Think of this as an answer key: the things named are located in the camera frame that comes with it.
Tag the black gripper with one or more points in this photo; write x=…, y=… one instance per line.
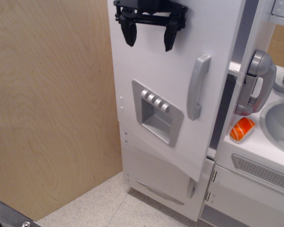
x=151, y=12

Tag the white fridge door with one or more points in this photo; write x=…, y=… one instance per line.
x=211, y=27

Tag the white lower freezer door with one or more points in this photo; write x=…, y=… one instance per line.
x=159, y=179

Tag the grey toy phone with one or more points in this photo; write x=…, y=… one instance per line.
x=258, y=84

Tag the grey fridge door handle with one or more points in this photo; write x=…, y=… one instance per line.
x=201, y=68

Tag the orange salmon sushi toy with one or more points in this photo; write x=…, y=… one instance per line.
x=242, y=129

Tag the grey ice dispenser box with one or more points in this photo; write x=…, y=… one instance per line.
x=156, y=114

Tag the white toy fridge cabinet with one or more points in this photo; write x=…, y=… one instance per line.
x=255, y=32

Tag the grey vent grille panel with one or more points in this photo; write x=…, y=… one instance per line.
x=258, y=171

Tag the white oven cabinet door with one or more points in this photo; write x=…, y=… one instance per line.
x=236, y=201

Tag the grey toy sink basin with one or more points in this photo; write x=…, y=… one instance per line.
x=272, y=123

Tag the black metal base plate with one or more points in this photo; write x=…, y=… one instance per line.
x=9, y=217

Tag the grey freezer door handle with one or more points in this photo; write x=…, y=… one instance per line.
x=190, y=188

